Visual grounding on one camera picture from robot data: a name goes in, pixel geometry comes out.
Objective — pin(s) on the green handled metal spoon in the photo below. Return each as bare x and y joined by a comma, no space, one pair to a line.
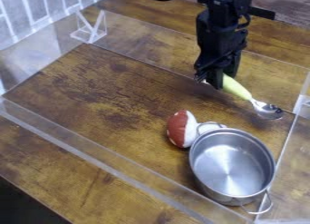
264,110

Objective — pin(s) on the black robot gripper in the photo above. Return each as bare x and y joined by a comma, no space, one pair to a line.
220,32

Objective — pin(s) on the black strip on table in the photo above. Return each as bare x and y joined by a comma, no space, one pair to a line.
252,11

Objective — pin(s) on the stainless steel pot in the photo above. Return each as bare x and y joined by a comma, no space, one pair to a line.
234,169

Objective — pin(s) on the clear acrylic triangular bracket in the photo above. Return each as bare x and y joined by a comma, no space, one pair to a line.
88,33

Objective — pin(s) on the clear acrylic enclosure wall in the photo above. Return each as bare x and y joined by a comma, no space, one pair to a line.
83,142

